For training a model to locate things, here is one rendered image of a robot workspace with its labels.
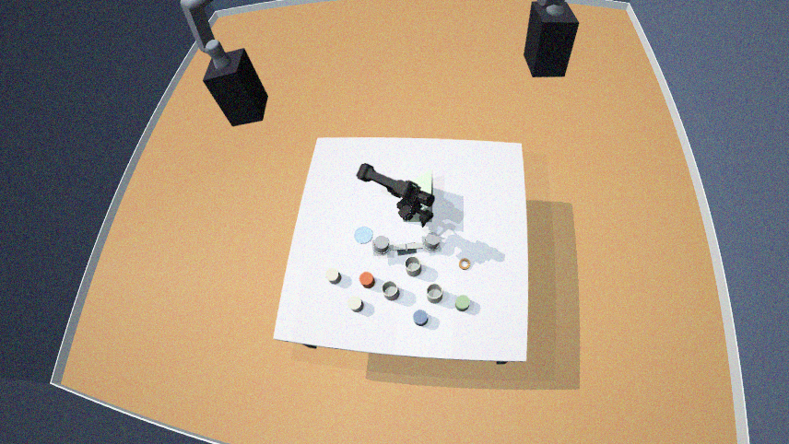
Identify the orange cylinder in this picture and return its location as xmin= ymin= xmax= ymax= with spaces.
xmin=359 ymin=271 xmax=375 ymax=288

